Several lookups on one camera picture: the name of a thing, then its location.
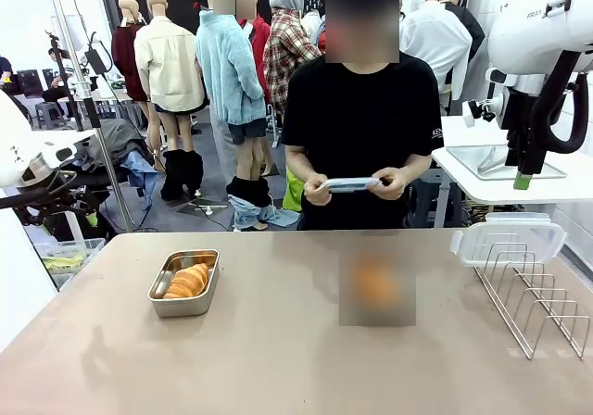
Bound mannequin in black jacket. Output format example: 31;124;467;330
442;0;486;64

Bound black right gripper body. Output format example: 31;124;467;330
498;85;550;175

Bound mannequin in plaid hooded shirt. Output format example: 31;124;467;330
262;0;323;115

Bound mannequin with patterned headscarf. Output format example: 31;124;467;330
299;0;326;48

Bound black power adapter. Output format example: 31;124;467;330
82;48;111;76

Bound yellow green bag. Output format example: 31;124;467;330
282;164;305;213

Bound light blue cloth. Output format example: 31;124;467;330
120;149;163;212

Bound metal wire lid rack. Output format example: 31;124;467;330
472;242;592;361

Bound mannequin in light blue fleece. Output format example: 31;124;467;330
194;0;274;231

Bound person's right hand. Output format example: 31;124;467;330
303;176;335;207

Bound dark stool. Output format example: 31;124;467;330
410;171;464;229

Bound clear plastic storage bin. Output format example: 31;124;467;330
34;237;107;291

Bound mannequin in red jacket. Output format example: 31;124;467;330
236;0;272;106

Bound metal light stand pole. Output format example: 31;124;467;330
45;0;136;233

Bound golden croissant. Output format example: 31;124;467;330
351;253;402;309
162;262;210;299

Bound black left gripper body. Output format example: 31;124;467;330
18;187;96;231

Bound mannequin in cream jacket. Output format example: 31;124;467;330
133;0;208;203

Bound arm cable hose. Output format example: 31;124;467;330
529;49;593;156
0;169;78;210

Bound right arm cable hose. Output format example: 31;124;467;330
529;49;593;156

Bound clear plastic clip lid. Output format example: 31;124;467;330
319;176;384;195
451;212;569;268

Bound mannequin in dark red dress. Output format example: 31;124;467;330
110;0;150;104

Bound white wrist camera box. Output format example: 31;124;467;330
462;98;498;128

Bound gray clothes pile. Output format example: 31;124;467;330
87;118;157;180

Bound stainless steel rectangular container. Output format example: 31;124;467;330
338;243;417;327
146;248;221;319

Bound mannequin in white shirt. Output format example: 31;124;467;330
398;0;473;104

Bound metal mesh baking tray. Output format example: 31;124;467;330
445;145;569;181

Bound metal tongs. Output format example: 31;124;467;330
476;145;510;174

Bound person's left forearm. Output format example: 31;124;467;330
393;152;435;185

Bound person in black t-shirt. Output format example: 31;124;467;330
281;0;445;231

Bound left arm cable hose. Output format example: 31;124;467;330
0;169;78;210

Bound person's left hand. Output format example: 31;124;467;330
369;167;409;202

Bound gray plastic stool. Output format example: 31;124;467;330
34;102;70;130

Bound white side table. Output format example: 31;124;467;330
430;114;593;231

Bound person's right forearm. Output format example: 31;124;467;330
284;145;321;187

